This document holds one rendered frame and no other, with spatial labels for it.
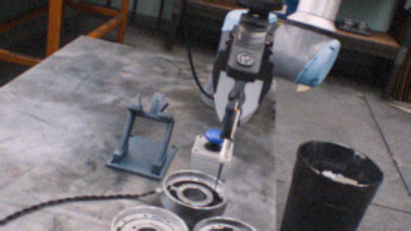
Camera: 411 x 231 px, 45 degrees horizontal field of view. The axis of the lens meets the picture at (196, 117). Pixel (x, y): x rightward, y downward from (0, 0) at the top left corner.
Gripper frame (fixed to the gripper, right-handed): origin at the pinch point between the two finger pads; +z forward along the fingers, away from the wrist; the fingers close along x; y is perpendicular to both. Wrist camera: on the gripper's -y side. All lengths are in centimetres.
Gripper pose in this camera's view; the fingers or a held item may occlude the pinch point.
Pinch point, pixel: (231, 118)
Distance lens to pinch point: 81.1
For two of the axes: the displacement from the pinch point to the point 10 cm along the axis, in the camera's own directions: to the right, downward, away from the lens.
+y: 1.9, -3.8, 9.1
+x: -9.6, -2.5, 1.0
